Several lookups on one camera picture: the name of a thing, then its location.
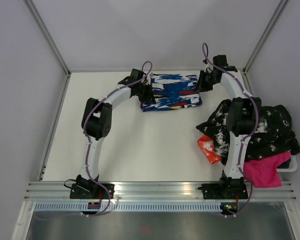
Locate aluminium frame post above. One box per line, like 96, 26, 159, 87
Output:
241, 0, 290, 75
23, 0, 71, 77

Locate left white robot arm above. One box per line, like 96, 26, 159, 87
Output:
81, 68, 154, 199

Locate aluminium mounting rail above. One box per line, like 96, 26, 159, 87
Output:
23, 181, 297, 202

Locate left aluminium frame post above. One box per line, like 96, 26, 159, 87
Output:
23, 0, 71, 77

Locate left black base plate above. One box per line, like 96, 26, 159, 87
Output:
69, 183, 115, 200

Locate slotted cable duct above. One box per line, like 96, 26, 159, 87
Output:
34, 201, 222, 213

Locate blue white red patterned trousers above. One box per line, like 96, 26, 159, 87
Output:
140, 73, 202, 112

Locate right aluminium frame post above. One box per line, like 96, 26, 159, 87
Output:
241, 0, 290, 75

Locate black white patterned trousers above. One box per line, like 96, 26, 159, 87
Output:
196, 99, 300, 164

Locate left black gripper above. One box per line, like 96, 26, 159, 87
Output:
136, 83, 156, 105

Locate pink garment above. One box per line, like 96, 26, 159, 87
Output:
243, 152, 291, 188

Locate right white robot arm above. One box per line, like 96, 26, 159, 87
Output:
195, 55, 261, 179

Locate white tray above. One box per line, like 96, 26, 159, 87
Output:
276, 155, 298, 173

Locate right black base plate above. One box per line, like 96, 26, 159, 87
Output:
197, 183, 248, 200

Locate orange white garment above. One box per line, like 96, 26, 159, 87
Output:
197, 134, 222, 165

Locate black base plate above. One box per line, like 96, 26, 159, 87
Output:
69, 183, 115, 200
197, 183, 248, 200

